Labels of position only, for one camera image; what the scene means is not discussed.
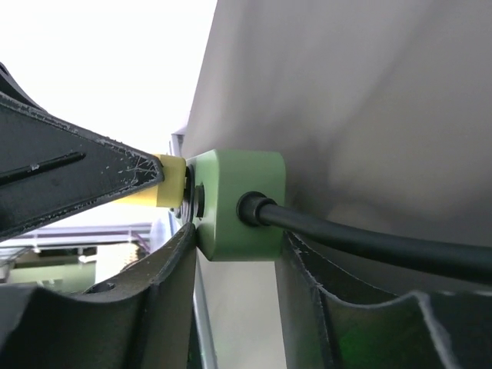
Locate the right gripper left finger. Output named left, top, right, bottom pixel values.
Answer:
left=1, top=223, right=196, bottom=368

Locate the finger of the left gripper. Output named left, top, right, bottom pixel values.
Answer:
left=1, top=67, right=165, bottom=238

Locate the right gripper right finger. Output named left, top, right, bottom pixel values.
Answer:
left=274, top=232, right=491, bottom=368

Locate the yellow plug adapter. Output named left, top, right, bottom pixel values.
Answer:
left=115, top=155, right=187, bottom=208

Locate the green power strip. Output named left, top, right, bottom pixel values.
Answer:
left=181, top=150, right=286, bottom=261

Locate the black power cord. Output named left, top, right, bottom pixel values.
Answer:
left=236, top=191, right=492, bottom=284

